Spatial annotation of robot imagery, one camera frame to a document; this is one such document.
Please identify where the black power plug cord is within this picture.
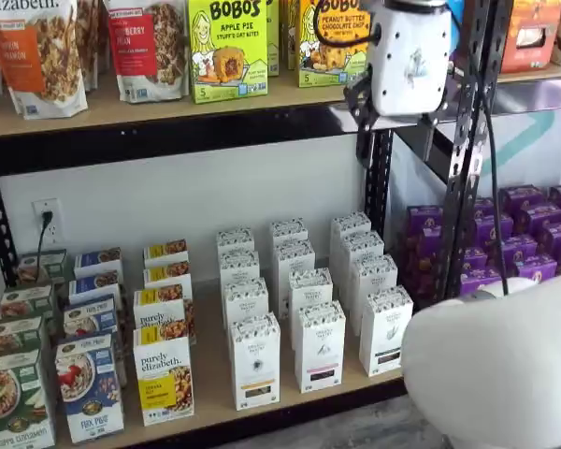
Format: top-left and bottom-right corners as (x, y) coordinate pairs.
(36, 210), (56, 254)

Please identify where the black metal shelf unit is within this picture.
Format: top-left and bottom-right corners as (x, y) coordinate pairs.
(0, 0), (515, 449)
(392, 60), (561, 300)

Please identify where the white purely elizabeth granola bag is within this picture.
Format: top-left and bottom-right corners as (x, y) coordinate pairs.
(74, 0), (111, 93)

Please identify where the white wall outlet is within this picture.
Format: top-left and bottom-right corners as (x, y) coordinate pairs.
(32, 198), (63, 247)

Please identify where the yellow Bobo's peanut butter box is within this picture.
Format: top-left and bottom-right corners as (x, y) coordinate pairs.
(298, 0), (371, 89)
(285, 0), (303, 72)

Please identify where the orange Annie's box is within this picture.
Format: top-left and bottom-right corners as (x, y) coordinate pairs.
(498, 0), (561, 75)

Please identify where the red label granola bag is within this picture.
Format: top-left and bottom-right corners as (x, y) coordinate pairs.
(105, 0), (191, 104)

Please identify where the white patterned pantry box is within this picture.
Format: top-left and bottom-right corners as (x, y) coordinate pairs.
(216, 226), (256, 256)
(288, 267), (334, 320)
(223, 276), (270, 325)
(269, 217), (309, 247)
(330, 212), (373, 272)
(350, 254), (399, 336)
(218, 249), (262, 287)
(340, 230), (385, 300)
(273, 239), (317, 320)

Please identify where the white box pink strip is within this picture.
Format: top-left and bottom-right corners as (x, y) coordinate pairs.
(293, 299), (347, 394)

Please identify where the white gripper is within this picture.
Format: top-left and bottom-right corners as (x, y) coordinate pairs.
(344, 0), (453, 169)

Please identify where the white box yellow strip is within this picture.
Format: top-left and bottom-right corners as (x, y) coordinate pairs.
(228, 311), (281, 412)

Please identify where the blue flax plus cereal box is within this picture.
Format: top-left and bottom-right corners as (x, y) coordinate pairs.
(54, 334), (125, 444)
(73, 247), (124, 280)
(63, 294), (119, 341)
(68, 269), (122, 303)

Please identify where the white box black strip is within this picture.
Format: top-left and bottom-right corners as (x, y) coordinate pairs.
(358, 284), (415, 378)

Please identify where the yellow purely elizabeth box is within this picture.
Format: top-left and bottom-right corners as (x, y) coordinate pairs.
(143, 239), (190, 270)
(133, 284), (197, 342)
(133, 325), (196, 427)
(143, 261), (194, 300)

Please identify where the green apple cinnamon cereal box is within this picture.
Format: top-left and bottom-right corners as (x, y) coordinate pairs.
(0, 348), (57, 449)
(17, 249), (71, 287)
(0, 283), (57, 325)
(0, 316), (47, 362)

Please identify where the green Bobo's apple pie box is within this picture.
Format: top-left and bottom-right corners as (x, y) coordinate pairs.
(188, 0), (270, 105)
(266, 0), (281, 79)

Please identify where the orange label granola bag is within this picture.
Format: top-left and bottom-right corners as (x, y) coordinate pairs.
(0, 0), (90, 119)

